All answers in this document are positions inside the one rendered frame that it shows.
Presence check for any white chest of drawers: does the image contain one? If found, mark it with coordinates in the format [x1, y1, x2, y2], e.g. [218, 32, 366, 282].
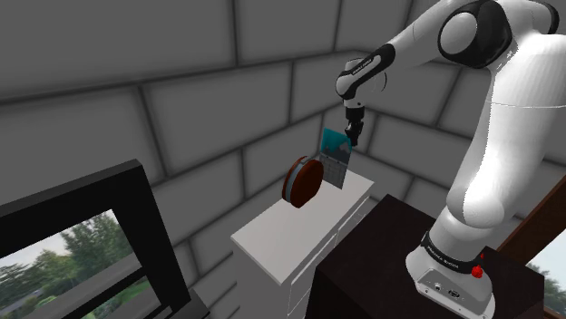
[229, 168, 376, 319]

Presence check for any brown round disc with grey rim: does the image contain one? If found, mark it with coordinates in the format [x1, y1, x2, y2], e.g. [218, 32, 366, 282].
[281, 155, 326, 209]

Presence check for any dark brown robot stand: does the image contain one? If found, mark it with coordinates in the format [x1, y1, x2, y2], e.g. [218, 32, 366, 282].
[305, 193, 546, 319]

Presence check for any brown framed window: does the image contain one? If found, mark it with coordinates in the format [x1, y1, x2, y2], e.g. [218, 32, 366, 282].
[497, 174, 566, 319]

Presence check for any black framed window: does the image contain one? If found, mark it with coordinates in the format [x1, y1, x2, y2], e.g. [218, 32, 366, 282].
[0, 159, 193, 319]

